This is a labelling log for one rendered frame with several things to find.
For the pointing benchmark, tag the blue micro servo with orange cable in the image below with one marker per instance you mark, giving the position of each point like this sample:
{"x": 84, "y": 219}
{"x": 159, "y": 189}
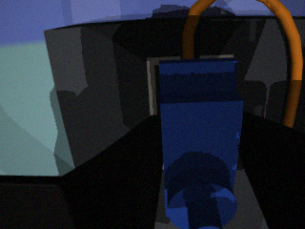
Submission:
{"x": 200, "y": 119}

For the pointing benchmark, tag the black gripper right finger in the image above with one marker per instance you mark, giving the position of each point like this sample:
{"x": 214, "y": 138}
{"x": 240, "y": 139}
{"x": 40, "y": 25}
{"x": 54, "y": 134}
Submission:
{"x": 273, "y": 157}

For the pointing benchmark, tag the black rectangular chassis block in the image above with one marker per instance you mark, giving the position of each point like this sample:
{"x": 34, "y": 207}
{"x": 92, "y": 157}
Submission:
{"x": 107, "y": 80}

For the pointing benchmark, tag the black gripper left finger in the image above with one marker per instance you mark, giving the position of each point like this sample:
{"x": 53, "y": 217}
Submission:
{"x": 118, "y": 189}

